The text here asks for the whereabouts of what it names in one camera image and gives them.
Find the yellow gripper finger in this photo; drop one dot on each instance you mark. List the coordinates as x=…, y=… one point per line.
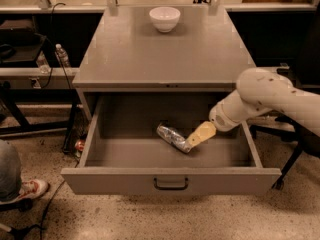
x=203, y=132

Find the silver redbull can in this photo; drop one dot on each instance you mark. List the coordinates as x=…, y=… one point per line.
x=173, y=137

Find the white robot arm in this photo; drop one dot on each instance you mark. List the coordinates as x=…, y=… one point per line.
x=259, y=91

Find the open grey top drawer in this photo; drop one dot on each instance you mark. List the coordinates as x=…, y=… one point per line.
x=123, y=153

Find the grey metal drawer cabinet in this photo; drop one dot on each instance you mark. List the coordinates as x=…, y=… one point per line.
x=204, y=52

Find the red can on floor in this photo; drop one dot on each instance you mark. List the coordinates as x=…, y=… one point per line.
x=79, y=145

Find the white ceramic bowl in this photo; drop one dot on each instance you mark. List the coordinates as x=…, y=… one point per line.
x=164, y=19

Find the clear plastic water bottle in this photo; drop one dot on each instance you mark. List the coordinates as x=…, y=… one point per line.
x=62, y=56

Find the white and red sneaker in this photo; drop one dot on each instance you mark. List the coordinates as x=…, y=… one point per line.
x=33, y=189

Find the blue jeans leg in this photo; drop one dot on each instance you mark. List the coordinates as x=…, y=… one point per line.
x=10, y=172

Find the black drawer handle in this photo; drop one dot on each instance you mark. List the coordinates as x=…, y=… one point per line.
x=162, y=185

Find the black table frame left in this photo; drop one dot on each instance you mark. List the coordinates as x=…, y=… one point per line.
x=11, y=97

